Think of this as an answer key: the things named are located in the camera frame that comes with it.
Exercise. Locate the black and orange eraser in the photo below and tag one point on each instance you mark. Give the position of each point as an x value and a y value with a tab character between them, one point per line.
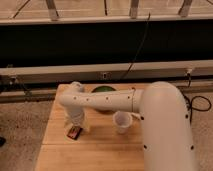
74	132

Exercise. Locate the green bowl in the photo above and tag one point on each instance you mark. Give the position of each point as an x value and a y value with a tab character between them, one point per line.
103	88

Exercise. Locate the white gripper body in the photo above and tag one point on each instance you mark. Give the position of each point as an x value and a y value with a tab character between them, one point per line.
76	119

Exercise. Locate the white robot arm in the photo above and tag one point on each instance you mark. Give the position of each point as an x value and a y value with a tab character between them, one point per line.
165	121

